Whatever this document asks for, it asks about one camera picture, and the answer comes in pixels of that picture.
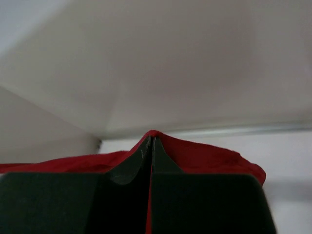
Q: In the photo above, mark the dark red t shirt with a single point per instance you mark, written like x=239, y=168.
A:
x=192, y=158

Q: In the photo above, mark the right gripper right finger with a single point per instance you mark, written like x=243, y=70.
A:
x=183, y=203

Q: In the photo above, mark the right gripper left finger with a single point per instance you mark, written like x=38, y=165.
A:
x=115, y=202

